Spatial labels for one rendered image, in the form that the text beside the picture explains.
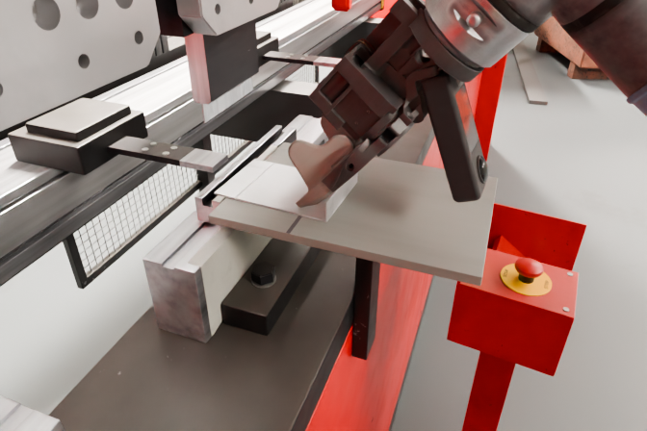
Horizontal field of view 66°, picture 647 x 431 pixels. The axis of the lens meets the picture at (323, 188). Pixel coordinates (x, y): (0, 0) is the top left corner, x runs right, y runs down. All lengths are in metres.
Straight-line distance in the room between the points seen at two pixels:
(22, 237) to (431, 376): 1.27
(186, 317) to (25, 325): 1.53
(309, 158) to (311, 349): 0.20
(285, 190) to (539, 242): 0.54
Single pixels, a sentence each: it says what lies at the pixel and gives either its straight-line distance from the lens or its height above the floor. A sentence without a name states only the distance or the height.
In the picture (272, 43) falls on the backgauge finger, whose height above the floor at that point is 1.02.
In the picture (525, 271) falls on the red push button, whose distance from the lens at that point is 0.78.
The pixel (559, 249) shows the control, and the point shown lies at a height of 0.75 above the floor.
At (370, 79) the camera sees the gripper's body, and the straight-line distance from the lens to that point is 0.42.
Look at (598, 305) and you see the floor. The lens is 2.08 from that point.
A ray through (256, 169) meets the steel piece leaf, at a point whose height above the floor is 1.00.
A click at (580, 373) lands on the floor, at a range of 1.82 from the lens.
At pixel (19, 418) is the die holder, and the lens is 0.43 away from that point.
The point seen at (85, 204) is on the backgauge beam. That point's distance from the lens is 0.75.
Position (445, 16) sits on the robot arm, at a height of 1.20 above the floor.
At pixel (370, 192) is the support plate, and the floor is 1.00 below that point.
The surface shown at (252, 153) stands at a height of 1.00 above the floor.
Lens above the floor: 1.28
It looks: 31 degrees down
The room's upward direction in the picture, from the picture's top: straight up
